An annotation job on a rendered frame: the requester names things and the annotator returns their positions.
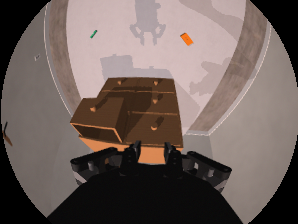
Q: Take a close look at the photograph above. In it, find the dark brown drawer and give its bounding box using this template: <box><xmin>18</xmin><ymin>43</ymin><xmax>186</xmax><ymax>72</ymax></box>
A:
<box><xmin>70</xmin><ymin>98</ymin><xmax>129</xmax><ymax>143</ymax></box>
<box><xmin>102</xmin><ymin>78</ymin><xmax>138</xmax><ymax>91</ymax></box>
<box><xmin>132</xmin><ymin>92</ymin><xmax>177</xmax><ymax>115</ymax></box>
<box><xmin>98</xmin><ymin>92</ymin><xmax>134</xmax><ymax>112</ymax></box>
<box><xmin>126</xmin><ymin>114</ymin><xmax>181</xmax><ymax>146</ymax></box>
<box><xmin>137</xmin><ymin>78</ymin><xmax>174</xmax><ymax>93</ymax></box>

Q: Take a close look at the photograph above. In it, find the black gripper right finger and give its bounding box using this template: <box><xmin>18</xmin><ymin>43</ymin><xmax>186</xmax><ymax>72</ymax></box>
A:
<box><xmin>163</xmin><ymin>142</ymin><xmax>232</xmax><ymax>193</ymax></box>

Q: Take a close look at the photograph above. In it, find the brown wooden chest of drawers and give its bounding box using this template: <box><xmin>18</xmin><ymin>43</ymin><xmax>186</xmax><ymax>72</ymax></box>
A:
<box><xmin>78</xmin><ymin>77</ymin><xmax>183</xmax><ymax>163</ymax></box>

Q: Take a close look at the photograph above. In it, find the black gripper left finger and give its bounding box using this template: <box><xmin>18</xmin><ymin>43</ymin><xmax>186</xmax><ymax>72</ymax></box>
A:
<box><xmin>70</xmin><ymin>140</ymin><xmax>141</xmax><ymax>186</ymax></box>

